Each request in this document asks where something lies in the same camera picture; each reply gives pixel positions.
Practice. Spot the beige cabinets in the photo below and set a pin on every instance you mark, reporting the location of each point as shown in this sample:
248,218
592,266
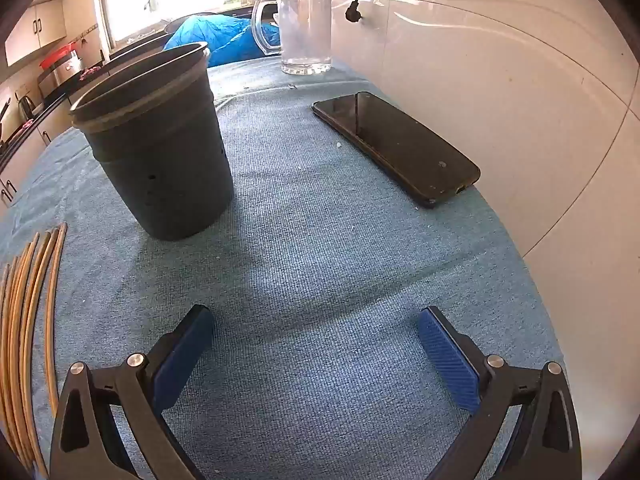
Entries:
40,25
27,147

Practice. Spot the black kitchen countertop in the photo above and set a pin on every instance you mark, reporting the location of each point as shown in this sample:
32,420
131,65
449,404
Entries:
30,127

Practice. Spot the clear glass mug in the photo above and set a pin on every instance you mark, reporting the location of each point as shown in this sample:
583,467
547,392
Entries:
305,30

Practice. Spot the dark grey utensil holder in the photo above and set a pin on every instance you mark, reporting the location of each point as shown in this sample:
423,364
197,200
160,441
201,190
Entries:
165,170

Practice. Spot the bundle of wooden chopsticks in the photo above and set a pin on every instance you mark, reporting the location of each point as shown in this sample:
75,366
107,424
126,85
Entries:
7,360

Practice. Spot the black smartphone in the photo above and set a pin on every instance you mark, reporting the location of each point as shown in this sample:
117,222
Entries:
395,145

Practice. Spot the beige upper cabinets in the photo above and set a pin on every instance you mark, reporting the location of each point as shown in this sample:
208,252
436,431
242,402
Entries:
40,25

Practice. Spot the pink cloth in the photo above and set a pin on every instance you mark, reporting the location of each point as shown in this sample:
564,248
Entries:
91,72

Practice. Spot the blue plastic bag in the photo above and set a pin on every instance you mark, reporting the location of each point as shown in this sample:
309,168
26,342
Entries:
225,40

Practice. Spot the blue towel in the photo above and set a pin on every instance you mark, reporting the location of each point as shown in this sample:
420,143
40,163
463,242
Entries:
325,260

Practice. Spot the beige lower cabinets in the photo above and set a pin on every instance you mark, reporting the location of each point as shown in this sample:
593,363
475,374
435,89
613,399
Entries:
27,147

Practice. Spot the steel kettle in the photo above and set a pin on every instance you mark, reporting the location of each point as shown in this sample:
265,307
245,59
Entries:
26,106

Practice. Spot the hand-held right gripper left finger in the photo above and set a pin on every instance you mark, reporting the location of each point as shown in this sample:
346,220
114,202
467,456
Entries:
182,355

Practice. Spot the steel cooker with red lid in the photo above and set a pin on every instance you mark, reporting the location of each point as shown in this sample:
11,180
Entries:
60,72

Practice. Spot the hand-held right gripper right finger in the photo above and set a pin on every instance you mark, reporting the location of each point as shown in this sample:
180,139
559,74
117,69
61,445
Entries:
447,360

